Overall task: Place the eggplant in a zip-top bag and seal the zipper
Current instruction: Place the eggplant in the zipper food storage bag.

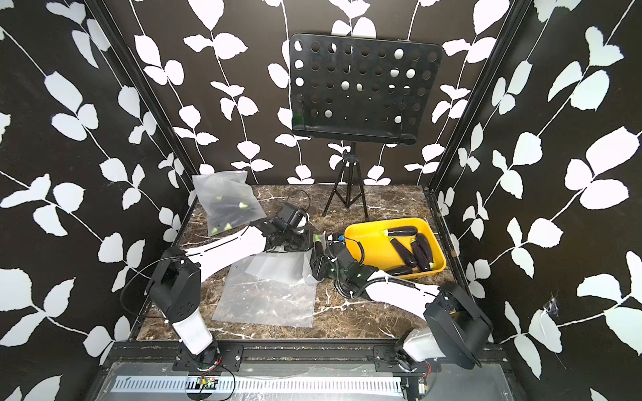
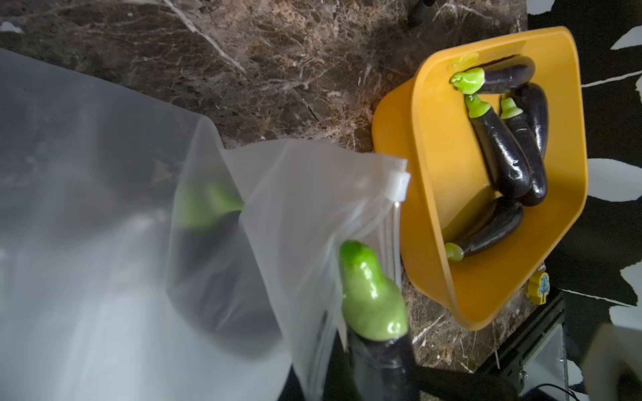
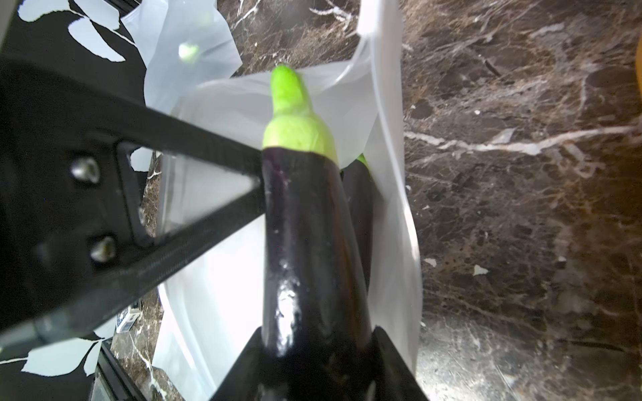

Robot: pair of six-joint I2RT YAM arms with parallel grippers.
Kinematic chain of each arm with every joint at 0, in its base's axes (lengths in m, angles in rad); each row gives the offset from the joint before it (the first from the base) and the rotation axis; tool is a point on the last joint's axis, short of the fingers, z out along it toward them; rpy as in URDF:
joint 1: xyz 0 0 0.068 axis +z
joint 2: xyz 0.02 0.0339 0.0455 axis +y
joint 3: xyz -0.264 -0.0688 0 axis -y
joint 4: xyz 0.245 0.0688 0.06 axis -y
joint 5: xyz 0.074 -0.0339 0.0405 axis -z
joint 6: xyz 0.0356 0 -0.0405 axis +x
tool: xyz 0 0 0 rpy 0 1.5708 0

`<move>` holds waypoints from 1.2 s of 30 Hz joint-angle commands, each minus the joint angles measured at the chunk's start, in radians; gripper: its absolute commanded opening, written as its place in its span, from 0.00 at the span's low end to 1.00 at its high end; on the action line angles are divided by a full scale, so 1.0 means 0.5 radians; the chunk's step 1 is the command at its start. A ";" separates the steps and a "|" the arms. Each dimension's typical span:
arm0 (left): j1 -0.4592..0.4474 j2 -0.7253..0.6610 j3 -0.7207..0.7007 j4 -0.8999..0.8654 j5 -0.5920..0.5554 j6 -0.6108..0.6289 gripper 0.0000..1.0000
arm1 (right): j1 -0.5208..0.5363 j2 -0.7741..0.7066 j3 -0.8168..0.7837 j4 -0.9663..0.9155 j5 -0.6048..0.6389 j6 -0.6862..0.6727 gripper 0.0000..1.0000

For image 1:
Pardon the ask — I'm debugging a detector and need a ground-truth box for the clear zip-top bag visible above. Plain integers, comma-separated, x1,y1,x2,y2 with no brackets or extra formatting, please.
192,170,267,237
246,251,319,285

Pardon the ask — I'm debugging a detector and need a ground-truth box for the clear zip-top bag top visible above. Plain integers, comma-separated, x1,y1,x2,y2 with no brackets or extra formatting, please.
192,170,267,237

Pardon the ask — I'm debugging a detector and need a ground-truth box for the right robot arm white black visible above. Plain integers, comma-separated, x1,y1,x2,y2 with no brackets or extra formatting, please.
310,240,493,372

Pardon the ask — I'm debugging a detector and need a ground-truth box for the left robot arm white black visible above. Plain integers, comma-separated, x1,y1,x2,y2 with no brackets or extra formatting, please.
145,218,313,360

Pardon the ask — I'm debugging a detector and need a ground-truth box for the stack of clear zip-top bags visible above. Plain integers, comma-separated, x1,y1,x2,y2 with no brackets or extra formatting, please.
212,263,317,328

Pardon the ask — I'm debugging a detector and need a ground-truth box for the yellow plastic tray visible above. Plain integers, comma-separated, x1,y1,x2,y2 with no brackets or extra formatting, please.
344,217,446,279

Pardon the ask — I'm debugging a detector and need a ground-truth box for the black perforated music stand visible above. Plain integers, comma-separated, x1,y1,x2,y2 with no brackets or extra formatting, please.
289,33,443,208

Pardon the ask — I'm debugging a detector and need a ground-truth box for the white perforated strip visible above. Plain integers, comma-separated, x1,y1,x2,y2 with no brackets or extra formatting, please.
109,375,403,397

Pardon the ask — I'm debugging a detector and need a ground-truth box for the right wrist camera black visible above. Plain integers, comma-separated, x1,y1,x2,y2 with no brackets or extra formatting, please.
328,242,353,260

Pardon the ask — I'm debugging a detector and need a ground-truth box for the black front mounting rail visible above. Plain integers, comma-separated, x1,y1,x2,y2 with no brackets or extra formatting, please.
107,340,510,373

